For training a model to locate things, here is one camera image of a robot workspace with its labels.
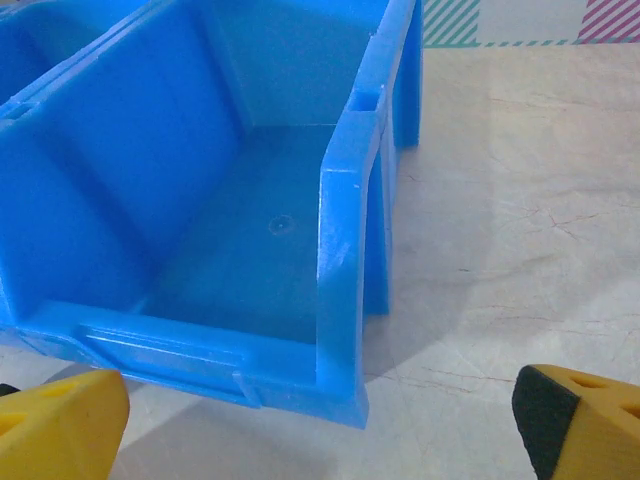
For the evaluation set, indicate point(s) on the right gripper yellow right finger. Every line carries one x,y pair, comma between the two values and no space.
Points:
590,435

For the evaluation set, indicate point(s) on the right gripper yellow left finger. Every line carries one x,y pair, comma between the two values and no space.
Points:
60,430

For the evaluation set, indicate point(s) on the blue plastic storage bin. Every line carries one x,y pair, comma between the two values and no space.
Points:
240,260
30,45

